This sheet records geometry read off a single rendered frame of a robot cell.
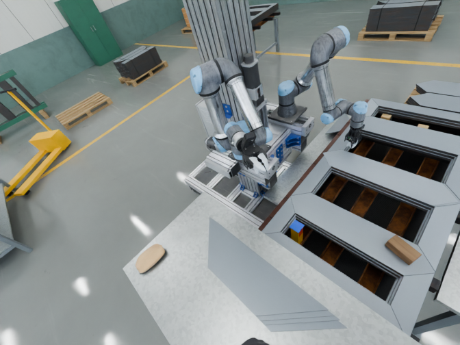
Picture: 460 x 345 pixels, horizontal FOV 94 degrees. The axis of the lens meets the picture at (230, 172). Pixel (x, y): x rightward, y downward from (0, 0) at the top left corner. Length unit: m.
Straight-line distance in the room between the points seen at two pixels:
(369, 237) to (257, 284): 0.66
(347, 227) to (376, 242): 0.14
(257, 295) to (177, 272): 0.40
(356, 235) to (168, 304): 1.00
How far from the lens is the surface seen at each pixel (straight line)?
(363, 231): 1.38
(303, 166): 1.86
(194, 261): 1.16
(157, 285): 1.21
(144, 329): 2.42
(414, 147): 1.91
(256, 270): 1.04
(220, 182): 2.50
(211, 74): 1.12
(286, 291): 1.01
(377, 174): 1.63
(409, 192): 1.60
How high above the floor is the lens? 2.06
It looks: 46 degrees down
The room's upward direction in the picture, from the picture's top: 20 degrees counter-clockwise
